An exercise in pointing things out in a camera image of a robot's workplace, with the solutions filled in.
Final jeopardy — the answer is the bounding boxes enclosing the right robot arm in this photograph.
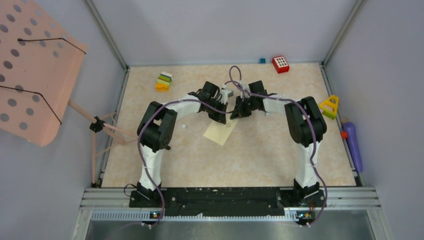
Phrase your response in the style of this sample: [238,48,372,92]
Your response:
[230,81,327,206]

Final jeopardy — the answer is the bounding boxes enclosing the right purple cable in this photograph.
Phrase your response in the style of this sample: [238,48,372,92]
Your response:
[229,65,328,228]

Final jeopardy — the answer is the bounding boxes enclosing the pink perforated music stand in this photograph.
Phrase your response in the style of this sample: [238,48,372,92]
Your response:
[0,0,172,186]

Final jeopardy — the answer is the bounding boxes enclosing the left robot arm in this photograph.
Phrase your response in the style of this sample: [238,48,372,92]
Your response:
[136,81,234,207]

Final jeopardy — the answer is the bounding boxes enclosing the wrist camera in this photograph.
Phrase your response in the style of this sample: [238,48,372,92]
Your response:
[219,88,234,104]
[240,84,250,99]

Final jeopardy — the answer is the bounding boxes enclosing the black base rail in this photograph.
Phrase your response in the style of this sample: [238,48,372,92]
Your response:
[80,187,381,226]

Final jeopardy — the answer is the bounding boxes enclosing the yellow envelope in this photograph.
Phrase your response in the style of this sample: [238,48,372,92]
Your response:
[203,117,239,146]

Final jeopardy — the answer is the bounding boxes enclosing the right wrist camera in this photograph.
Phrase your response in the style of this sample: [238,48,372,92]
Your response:
[240,84,250,99]

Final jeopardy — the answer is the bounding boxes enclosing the red toy block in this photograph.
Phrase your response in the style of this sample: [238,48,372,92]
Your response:
[271,55,290,74]

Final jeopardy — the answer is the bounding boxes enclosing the yellow green toy block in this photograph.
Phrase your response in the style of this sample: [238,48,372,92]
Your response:
[318,95,339,120]

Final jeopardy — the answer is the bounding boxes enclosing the purple cable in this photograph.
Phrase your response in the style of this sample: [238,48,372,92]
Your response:
[137,80,244,229]
[229,65,328,228]

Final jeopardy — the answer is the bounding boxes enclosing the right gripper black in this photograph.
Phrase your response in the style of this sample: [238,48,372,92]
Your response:
[230,96,256,121]

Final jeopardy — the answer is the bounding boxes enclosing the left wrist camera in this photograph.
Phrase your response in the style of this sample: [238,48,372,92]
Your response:
[219,88,234,104]

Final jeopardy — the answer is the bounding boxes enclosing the stacked colourful toy blocks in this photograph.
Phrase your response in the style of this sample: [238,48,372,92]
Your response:
[155,71,173,92]

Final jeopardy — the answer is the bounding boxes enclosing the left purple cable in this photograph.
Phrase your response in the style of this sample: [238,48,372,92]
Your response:
[137,80,244,229]

